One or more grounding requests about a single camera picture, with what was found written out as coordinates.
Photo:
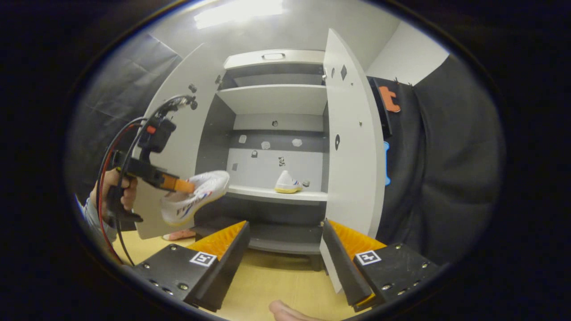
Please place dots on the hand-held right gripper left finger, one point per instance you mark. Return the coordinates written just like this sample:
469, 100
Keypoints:
232, 265

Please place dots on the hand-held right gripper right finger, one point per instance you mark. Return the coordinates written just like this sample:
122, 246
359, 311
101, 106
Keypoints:
343, 267

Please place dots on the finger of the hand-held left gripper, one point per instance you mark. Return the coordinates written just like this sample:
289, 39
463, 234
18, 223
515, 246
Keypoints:
178, 184

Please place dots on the white striped shoe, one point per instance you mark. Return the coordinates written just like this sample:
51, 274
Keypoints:
287, 183
196, 200

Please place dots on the white shoe cabinet door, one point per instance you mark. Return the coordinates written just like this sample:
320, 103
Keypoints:
187, 147
352, 178

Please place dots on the white shoe cabinet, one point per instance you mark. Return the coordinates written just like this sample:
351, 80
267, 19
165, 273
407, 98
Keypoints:
276, 100

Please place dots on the white cabinet drawer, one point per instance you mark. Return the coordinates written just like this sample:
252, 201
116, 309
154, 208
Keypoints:
299, 58

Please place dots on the black backdrop cloth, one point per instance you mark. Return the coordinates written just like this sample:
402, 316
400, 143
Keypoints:
116, 89
446, 169

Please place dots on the person's bare foot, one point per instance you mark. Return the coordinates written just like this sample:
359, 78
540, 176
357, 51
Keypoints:
290, 313

